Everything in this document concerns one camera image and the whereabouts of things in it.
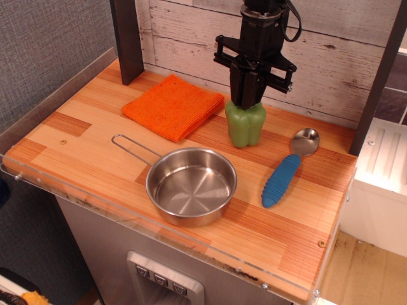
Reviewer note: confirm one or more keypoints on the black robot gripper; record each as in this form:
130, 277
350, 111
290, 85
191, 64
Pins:
254, 59

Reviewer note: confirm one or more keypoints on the green toy capsicum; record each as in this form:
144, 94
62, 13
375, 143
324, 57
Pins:
245, 126

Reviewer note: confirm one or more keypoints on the orange folded cloth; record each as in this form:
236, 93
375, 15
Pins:
173, 108

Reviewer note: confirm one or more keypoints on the small steel saucepan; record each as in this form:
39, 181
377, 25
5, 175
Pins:
190, 186

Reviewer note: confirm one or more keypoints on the white toy sink unit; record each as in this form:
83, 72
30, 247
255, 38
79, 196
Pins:
375, 206

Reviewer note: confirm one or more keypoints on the grey cabinet with dispenser panel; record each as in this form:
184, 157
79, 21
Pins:
129, 267

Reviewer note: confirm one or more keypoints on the clear acrylic left guard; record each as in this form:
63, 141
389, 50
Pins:
40, 112

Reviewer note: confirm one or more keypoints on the clear acrylic guard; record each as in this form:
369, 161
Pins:
180, 238
40, 112

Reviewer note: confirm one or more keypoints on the clear acrylic front guard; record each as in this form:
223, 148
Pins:
180, 238

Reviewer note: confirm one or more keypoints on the yellow object bottom left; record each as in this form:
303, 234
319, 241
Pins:
34, 298

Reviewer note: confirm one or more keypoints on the spoon with blue handle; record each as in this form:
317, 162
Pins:
304, 143

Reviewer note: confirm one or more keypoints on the dark left frame post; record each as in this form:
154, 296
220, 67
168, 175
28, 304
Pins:
128, 41

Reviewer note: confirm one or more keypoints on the dark frame post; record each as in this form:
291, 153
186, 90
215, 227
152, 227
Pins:
128, 41
384, 69

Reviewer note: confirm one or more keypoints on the dark right frame post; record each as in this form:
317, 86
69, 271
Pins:
384, 69

